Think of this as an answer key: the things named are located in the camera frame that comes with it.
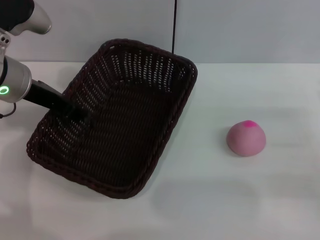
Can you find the black vertical wall strip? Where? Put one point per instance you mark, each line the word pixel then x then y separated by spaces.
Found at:
pixel 174 25

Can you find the pink peach-shaped bun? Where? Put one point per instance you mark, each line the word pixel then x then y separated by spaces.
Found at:
pixel 246 138

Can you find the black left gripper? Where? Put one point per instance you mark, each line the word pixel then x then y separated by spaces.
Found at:
pixel 45 96

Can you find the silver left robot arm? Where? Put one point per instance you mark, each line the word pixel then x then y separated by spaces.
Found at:
pixel 15 80

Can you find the dark brown woven basket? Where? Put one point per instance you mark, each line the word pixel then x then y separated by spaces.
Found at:
pixel 120 130

